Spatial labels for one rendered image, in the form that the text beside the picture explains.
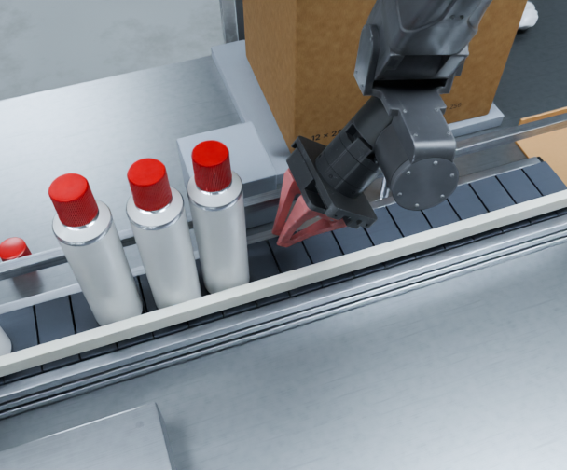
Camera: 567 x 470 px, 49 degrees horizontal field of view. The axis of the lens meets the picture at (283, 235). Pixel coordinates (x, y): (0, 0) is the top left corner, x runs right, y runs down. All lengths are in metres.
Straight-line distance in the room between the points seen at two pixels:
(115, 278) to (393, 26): 0.34
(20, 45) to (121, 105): 1.71
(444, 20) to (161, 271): 0.34
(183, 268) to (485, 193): 0.40
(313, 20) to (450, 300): 0.36
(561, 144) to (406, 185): 0.49
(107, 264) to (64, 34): 2.14
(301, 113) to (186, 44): 1.75
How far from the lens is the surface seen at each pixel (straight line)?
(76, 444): 0.65
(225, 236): 0.60
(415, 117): 0.53
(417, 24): 0.49
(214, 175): 0.55
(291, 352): 0.72
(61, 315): 0.72
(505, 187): 0.84
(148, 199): 0.54
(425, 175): 0.53
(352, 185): 0.60
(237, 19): 1.44
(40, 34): 2.72
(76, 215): 0.55
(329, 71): 0.78
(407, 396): 0.71
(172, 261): 0.60
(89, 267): 0.59
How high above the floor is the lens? 1.47
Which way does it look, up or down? 53 degrees down
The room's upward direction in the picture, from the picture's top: straight up
